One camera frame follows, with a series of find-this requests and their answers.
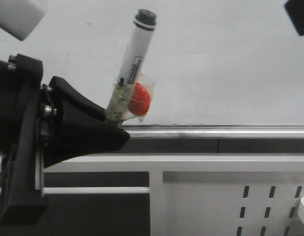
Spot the red magnet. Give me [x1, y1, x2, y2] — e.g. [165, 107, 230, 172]
[127, 73, 155, 123]

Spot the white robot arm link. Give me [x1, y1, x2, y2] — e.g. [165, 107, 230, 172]
[0, 0, 48, 41]

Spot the white whiteboard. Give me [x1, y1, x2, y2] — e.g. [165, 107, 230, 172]
[0, 0, 304, 124]

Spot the aluminium whiteboard tray rail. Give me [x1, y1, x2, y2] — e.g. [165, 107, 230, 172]
[122, 124, 304, 139]

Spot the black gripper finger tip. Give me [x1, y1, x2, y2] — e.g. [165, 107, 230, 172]
[284, 0, 304, 36]

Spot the white whiteboard marker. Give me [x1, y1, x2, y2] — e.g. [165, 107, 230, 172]
[105, 9, 156, 123]

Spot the white metal rack frame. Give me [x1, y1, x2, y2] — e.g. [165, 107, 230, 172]
[0, 153, 304, 236]

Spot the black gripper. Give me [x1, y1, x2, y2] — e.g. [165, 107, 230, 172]
[0, 54, 130, 225]

